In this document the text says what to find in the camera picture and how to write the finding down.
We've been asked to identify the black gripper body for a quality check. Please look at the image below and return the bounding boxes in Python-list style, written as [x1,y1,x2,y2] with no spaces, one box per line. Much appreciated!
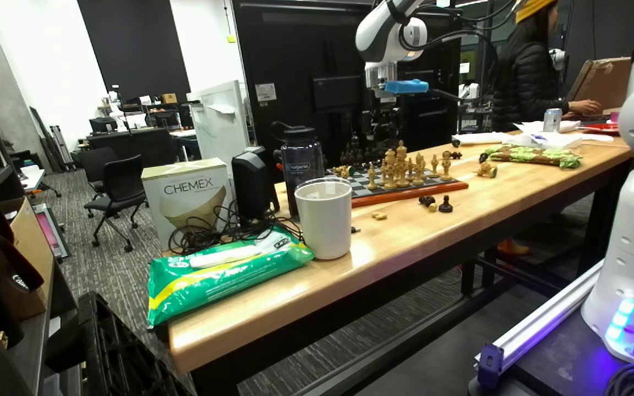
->
[366,93,410,133]

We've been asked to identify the wooden framed chess board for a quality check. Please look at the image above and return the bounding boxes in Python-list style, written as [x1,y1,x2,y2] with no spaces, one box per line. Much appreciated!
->
[324,162,471,210]

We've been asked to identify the pink flat board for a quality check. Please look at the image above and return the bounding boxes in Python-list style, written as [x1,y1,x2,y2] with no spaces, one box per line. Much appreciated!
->
[31,200,73,265]

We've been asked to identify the large black cabinet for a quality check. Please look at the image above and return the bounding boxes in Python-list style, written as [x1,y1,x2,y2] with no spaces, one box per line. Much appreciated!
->
[231,0,474,173]

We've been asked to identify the white paper cup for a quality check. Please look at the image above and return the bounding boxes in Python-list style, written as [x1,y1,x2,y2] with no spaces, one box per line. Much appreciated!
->
[292,176,355,263]

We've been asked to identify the white label on cabinet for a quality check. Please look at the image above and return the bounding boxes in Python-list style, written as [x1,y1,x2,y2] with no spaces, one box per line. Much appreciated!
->
[252,80,279,106]

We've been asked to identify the black coffee grinder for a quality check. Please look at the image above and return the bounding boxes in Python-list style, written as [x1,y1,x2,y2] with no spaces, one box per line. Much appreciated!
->
[229,143,279,233]

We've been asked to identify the green patterned tray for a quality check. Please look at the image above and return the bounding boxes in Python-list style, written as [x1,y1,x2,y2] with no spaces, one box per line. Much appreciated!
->
[476,142,584,173]

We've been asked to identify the person in dark jacket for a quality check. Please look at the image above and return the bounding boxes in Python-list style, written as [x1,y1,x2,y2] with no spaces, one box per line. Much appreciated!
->
[487,0,608,136]

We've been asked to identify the white papers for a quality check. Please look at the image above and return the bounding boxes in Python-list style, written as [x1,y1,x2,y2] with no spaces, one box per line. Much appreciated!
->
[451,119,619,151]

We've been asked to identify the white standing panel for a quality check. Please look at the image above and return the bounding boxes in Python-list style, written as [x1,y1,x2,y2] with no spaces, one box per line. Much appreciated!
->
[187,78,256,176]

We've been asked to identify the clear sanitizer bottle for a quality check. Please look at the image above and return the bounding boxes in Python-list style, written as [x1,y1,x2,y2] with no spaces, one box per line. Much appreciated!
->
[541,106,565,134]

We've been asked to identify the yellow hat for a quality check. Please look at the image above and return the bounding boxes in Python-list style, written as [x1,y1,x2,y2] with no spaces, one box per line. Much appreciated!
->
[513,0,558,24]

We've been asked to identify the Chemex filter box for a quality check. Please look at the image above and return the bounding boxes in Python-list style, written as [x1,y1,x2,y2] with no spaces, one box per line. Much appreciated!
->
[138,156,236,249]

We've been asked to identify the green wipes package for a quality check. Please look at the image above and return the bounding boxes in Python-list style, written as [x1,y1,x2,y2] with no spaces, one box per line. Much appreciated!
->
[142,225,316,331]

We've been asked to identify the red plate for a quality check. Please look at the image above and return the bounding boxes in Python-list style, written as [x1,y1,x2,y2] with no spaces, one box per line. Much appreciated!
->
[580,108,624,140]

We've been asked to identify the brown cardboard box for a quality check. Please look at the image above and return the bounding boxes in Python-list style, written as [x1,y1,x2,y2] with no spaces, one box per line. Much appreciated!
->
[563,56,634,115]

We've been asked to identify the dark office desk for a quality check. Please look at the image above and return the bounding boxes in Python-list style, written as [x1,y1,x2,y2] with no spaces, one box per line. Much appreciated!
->
[83,125,202,169]

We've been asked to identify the black office chair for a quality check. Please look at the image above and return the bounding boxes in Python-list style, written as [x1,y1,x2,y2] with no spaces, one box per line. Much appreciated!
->
[82,152,149,256]

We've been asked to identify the black plastic crate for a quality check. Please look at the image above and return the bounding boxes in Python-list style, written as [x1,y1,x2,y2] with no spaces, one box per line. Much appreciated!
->
[41,291,189,396]

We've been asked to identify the open cardboard box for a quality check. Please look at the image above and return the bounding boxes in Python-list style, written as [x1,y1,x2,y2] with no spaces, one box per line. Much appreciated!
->
[6,196,56,320]

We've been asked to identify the coiled black power cord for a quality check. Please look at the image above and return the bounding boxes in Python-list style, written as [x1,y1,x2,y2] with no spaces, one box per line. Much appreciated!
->
[165,212,224,258]

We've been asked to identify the aluminium rail blue bracket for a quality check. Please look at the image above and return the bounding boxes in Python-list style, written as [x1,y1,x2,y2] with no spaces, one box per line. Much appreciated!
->
[474,258,608,393]

